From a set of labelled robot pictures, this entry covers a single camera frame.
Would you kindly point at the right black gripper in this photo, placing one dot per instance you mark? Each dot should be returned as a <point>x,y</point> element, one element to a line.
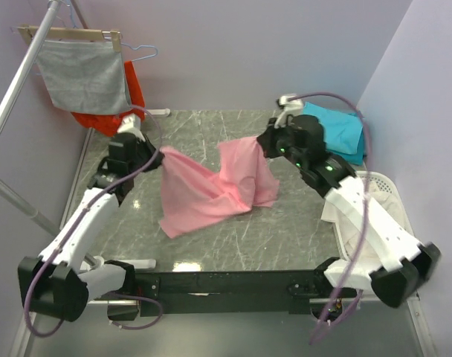
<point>266,140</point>

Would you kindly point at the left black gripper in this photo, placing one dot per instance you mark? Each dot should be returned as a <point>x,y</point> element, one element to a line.
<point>147,146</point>

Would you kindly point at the pink t shirt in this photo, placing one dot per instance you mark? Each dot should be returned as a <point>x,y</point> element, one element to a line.
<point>194,197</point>

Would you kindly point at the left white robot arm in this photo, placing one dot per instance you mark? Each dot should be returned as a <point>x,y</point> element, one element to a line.
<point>53,283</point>

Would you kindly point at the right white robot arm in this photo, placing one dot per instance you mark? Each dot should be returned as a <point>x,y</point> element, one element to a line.
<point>391,288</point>

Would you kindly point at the folded teal t shirt stack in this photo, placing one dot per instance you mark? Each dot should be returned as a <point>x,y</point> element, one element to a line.
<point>344,133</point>

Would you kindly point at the grey hanging cloth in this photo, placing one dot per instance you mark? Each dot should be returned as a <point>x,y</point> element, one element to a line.
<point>84,77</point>

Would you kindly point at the white laundry basket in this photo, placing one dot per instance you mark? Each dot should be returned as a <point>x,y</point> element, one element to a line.
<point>378,251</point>

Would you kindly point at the white garment in basket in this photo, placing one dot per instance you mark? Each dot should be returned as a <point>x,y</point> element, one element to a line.
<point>386,194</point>

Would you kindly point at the black base beam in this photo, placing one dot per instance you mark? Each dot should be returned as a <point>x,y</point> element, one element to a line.
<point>234,291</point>

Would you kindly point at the metal clothes rack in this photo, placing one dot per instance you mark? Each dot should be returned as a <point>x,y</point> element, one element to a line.
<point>9,99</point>

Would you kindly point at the wooden clip hanger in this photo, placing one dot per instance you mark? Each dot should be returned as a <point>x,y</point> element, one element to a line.
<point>114,36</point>

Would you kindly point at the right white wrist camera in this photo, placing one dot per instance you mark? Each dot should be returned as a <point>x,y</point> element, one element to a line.
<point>290,105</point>

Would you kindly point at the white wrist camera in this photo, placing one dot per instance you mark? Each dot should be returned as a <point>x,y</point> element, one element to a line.
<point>290,105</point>
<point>131,124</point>

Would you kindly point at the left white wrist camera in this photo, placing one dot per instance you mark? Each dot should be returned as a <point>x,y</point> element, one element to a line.
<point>131,124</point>

